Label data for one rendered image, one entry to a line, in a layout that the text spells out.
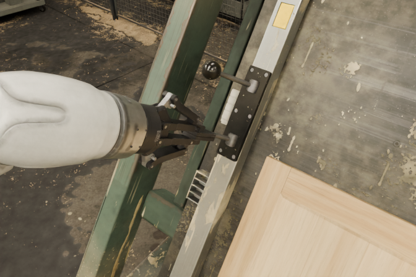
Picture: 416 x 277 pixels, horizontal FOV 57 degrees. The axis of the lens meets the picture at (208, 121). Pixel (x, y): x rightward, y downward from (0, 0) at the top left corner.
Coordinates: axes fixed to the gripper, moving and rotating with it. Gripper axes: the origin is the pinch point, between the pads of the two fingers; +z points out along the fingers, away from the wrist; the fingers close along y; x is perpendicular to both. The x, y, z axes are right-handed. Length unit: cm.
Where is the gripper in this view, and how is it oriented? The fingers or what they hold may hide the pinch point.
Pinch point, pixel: (199, 133)
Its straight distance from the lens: 72.5
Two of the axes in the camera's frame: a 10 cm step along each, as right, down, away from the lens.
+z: 5.0, 0.8, 8.6
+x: -7.9, -3.7, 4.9
